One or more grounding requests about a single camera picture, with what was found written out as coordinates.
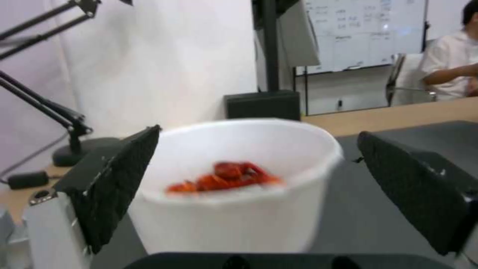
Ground red food scraps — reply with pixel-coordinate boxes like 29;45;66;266
166;161;288;194

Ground black power adapter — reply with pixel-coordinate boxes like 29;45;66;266
8;171;49;189

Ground whiteboard with writing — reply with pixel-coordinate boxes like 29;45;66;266
295;0;429;75

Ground office chair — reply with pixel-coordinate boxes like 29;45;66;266
385;53;438;107

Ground person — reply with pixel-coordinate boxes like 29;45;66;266
422;0;478;102

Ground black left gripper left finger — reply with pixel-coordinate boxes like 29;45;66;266
23;124;162;269

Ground white foam cup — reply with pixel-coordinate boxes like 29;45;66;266
127;117;345;254

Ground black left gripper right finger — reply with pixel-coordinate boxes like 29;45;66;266
356;131;478;257

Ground black desk mat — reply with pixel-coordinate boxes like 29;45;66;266
52;120;478;269

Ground black stand base box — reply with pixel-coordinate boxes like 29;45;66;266
223;90;302;121

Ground black desk lamp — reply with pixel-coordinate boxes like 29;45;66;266
0;70;124;167

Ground black stand pole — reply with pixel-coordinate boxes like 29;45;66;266
250;0;302;92

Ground grey hanging cloth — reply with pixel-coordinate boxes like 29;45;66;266
255;5;322;93

